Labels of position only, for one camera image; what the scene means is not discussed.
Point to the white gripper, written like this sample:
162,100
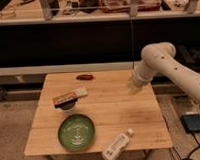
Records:
134,86

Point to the brown tray on shelf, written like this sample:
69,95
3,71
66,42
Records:
119,6

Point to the white plastic bottle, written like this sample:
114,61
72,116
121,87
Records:
117,145

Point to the small dark bowl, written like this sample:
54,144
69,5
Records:
68,106

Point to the green round plate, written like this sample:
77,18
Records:
76,132

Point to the orange white flat box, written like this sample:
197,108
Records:
69,96

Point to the wooden folding table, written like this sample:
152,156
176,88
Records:
112,104

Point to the dark red small object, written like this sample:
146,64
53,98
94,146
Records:
84,77

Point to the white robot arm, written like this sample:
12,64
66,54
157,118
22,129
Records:
159,58

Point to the metal shelf rack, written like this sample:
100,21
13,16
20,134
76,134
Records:
49,10

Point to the blue black floor device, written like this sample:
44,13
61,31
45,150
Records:
191,123

